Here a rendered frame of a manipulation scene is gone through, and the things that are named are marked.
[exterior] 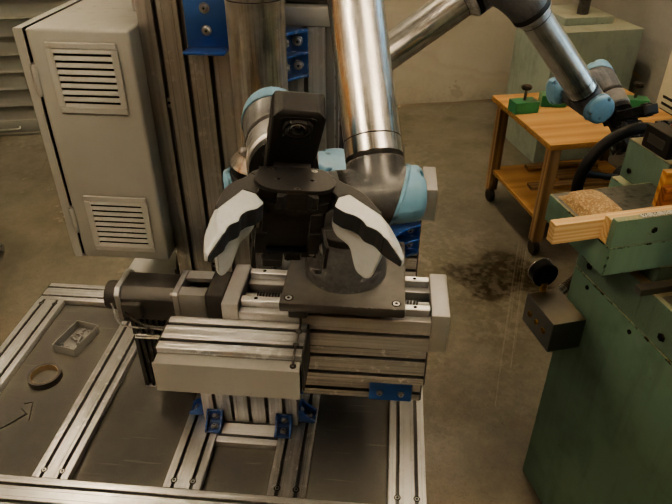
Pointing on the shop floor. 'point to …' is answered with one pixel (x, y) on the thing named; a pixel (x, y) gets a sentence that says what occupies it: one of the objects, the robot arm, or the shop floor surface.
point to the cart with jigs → (529, 191)
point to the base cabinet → (603, 413)
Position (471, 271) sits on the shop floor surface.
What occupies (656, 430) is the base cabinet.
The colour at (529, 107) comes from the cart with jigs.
